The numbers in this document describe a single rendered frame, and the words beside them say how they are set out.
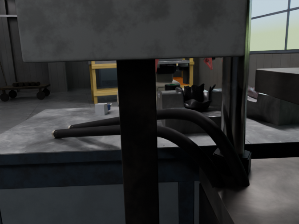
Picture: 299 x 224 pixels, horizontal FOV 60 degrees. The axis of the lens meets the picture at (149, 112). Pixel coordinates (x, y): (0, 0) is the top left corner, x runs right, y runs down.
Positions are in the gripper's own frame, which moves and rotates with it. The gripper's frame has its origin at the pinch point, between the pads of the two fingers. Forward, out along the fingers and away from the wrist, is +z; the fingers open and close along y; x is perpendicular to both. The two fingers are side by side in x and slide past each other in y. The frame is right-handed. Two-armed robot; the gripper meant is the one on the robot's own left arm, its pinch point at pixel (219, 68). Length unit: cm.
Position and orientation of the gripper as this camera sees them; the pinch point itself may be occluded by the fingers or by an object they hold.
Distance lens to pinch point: 156.8
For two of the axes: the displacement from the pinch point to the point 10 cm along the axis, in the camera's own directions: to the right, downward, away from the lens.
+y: 9.6, -0.8, 2.6
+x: -2.3, 2.7, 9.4
